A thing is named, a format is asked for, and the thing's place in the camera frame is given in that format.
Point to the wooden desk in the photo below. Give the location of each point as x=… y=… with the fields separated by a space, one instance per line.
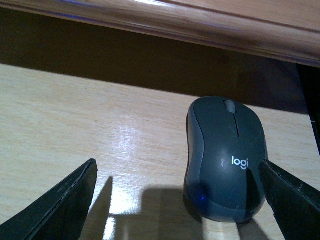
x=287 y=30

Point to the grey Logitech mouse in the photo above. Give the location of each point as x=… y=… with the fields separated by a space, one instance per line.
x=226 y=144

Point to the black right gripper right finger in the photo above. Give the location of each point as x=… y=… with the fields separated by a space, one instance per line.
x=295 y=204

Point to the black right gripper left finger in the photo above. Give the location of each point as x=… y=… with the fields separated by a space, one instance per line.
x=60 y=213

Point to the wooden keyboard tray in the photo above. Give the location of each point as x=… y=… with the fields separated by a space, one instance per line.
x=50 y=124

